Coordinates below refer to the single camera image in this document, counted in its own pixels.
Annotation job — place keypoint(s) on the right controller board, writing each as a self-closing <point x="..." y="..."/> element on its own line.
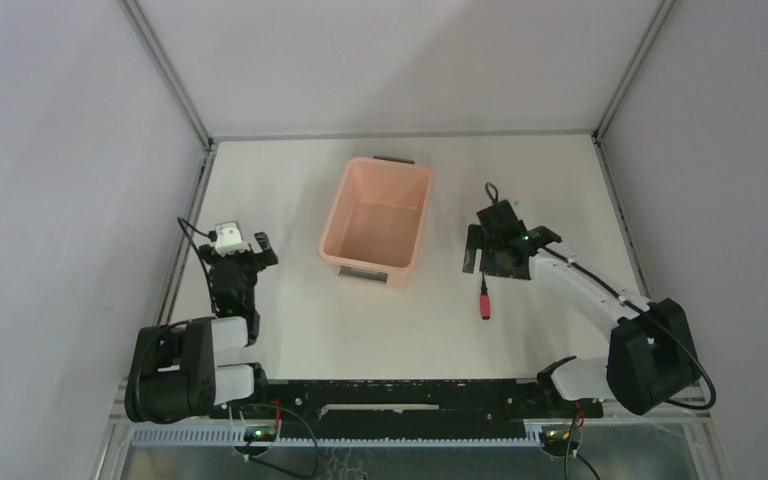
<point x="557" y="443"/>

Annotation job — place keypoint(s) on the red handled screwdriver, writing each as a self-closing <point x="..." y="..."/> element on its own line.
<point x="484" y="301"/>

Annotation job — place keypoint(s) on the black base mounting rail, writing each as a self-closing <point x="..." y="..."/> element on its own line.
<point x="473" y="409"/>

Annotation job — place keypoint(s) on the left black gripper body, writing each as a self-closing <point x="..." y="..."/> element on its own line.
<point x="239" y="259"/>

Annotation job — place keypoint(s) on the left controller board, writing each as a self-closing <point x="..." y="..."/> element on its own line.
<point x="260" y="435"/>

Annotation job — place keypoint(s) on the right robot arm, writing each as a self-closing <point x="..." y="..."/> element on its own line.
<point x="651" y="354"/>

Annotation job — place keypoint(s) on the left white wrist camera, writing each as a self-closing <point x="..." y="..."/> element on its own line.
<point x="229" y="239"/>

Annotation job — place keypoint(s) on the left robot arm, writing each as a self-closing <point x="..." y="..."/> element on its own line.
<point x="174" y="373"/>

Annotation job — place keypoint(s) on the pink plastic bin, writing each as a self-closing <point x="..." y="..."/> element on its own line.
<point x="377" y="219"/>

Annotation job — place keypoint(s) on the controller board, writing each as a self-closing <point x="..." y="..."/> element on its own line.
<point x="557" y="443"/>
<point x="260" y="435"/>

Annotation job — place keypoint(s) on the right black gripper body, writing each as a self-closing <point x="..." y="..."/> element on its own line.
<point x="490" y="262"/>

